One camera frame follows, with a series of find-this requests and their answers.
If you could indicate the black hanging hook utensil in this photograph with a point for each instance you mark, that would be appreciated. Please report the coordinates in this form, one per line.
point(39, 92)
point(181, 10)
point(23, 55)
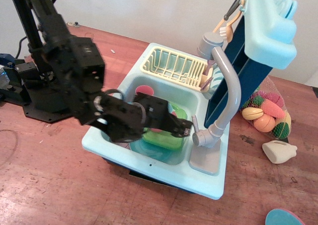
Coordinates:
point(233, 7)

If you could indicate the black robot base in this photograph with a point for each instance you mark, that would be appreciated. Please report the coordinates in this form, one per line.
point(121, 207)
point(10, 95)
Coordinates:
point(45, 102)

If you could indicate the cream toy jug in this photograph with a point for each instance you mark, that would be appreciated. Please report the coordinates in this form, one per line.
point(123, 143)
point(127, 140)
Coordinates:
point(279, 152)

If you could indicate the teal round plate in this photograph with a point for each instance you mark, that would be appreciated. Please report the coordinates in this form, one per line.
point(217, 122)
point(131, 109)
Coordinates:
point(150, 150)

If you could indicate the light blue toy sink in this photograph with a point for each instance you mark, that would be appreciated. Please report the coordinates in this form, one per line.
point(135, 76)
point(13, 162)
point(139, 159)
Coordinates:
point(199, 170)

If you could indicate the grey faucet lever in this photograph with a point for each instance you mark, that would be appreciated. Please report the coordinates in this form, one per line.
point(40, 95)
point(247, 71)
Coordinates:
point(195, 123)

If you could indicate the purple cutlery in holder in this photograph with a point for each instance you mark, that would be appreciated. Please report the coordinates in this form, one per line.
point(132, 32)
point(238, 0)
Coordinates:
point(208, 80)

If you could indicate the grey toy faucet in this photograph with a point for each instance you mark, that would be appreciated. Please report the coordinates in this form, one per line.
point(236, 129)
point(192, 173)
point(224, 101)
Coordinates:
point(210, 48)

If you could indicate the green square plate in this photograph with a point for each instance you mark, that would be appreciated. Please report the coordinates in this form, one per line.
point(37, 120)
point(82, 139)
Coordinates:
point(165, 139)

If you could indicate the orange toy brush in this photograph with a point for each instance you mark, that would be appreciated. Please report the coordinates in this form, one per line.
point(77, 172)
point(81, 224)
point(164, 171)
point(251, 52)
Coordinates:
point(227, 31)

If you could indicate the blue plate with pink rim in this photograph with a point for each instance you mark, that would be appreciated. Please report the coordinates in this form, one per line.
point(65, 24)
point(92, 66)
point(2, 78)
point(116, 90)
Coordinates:
point(282, 217)

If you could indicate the brown toy utensil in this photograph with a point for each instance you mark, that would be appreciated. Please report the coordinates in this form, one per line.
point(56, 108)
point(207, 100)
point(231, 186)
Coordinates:
point(124, 145)

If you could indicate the light blue shelf top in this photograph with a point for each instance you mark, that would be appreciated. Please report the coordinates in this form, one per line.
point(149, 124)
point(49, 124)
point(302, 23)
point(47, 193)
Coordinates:
point(269, 32)

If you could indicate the blue black device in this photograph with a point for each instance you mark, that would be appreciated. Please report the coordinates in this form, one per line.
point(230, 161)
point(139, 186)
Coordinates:
point(11, 85)

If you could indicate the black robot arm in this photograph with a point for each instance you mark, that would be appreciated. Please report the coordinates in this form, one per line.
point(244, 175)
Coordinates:
point(79, 68)

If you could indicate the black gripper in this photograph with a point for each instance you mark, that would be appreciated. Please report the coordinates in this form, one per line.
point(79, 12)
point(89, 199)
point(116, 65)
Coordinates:
point(125, 121)

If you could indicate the net bag of toy food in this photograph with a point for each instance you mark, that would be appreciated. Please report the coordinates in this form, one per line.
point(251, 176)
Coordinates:
point(266, 111)

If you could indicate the cream dish rack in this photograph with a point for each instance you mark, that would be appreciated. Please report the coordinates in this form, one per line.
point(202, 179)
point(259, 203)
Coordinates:
point(176, 67)

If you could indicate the pink round plate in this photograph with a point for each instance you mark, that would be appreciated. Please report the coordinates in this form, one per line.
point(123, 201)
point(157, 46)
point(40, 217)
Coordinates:
point(145, 89)

